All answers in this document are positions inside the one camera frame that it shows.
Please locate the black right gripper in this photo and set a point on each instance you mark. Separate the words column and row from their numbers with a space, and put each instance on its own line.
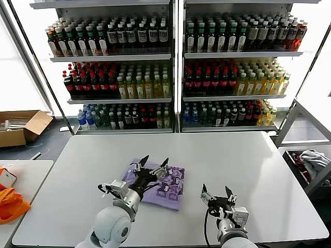
column 222, row 206

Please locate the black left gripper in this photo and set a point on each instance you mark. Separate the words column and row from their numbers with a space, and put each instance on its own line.
column 144, row 178

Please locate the purple t-shirt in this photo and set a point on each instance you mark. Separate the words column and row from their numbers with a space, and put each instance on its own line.
column 170, row 196

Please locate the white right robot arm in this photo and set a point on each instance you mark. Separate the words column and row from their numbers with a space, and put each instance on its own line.
column 227, row 230

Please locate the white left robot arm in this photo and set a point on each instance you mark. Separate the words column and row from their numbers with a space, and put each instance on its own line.
column 111, row 227

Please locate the yellow juice bottle white cap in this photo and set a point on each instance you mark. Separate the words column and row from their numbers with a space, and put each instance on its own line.
column 131, row 90
column 272, row 117
column 263, row 118
column 241, row 87
column 140, row 90
column 166, row 121
column 148, row 90
column 166, row 89
column 159, row 121
column 268, row 87
column 277, row 87
column 259, row 87
column 122, row 90
column 285, row 86
column 157, row 90
column 250, row 87

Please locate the cola bottle red cap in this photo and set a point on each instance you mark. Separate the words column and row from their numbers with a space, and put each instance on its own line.
column 207, row 82
column 152, row 119
column 189, row 82
column 249, row 115
column 144, row 119
column 87, row 86
column 257, row 113
column 216, row 82
column 104, row 86
column 233, row 82
column 112, row 86
column 198, row 82
column 95, row 86
column 78, row 86
column 69, row 86
column 224, row 82

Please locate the blue water bottle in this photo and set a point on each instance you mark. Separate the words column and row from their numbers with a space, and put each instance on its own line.
column 186, row 117
column 81, row 120
column 89, row 119
column 195, row 117

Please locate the black plastic bin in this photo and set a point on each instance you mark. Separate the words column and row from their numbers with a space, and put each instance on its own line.
column 291, row 165

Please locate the red crumpled garment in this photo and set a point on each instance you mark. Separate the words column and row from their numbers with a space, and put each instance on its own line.
column 297, row 160

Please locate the small white floor object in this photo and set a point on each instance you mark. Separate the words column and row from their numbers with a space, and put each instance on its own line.
column 64, row 128

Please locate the grey crumpled garment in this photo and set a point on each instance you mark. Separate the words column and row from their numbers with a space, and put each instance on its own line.
column 313, row 158

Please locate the grey metal bottle shelf unit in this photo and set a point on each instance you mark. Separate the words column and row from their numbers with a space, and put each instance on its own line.
column 232, row 54
column 110, row 58

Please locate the short grey floor bar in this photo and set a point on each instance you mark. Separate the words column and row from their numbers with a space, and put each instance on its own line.
column 35, row 155

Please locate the white side table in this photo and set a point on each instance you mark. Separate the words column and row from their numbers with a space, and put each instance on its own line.
column 33, row 175

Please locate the open cardboard box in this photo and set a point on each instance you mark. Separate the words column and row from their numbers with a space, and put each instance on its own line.
column 38, row 124

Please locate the dark tea bottle green label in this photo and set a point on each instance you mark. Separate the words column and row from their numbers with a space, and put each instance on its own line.
column 62, row 46
column 232, row 40
column 242, row 40
column 92, row 46
column 211, row 41
column 72, row 46
column 103, row 46
column 222, row 41
column 190, row 41
column 82, row 46
column 201, row 41

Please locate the dark drink bottle grey label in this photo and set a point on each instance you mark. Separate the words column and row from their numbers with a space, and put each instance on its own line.
column 131, row 36
column 121, row 36
column 293, row 34
column 152, row 35
column 283, row 33
column 142, row 35
column 162, row 35
column 273, row 33
column 112, row 37

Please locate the white strips in carton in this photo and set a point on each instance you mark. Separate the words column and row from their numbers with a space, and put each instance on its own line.
column 15, row 125

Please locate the small white orange box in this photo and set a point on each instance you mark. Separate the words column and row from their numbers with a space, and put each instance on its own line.
column 7, row 178

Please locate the orange fabric bag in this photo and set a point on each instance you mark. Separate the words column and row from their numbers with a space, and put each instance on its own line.
column 10, row 206

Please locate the dark bottle beige label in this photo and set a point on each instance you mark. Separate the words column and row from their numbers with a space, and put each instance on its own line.
column 263, row 33
column 254, row 33

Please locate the red drink bottle grey label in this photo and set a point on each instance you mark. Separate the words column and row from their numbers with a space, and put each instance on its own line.
column 301, row 36

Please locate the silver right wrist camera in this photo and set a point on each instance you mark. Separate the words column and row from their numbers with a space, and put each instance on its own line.
column 240, row 215

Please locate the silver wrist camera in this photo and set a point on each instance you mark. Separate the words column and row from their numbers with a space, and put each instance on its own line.
column 119, row 187
column 240, row 215

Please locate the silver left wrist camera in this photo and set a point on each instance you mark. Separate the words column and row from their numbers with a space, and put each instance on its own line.
column 119, row 187

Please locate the grey metal frame cart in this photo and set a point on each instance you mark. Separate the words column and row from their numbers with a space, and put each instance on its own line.
column 292, row 118

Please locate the dark slanted window post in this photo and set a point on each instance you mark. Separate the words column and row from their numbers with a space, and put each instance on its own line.
column 308, row 69
column 41, row 66

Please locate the grey slanted window post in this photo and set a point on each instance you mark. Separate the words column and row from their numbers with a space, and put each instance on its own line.
column 26, row 62

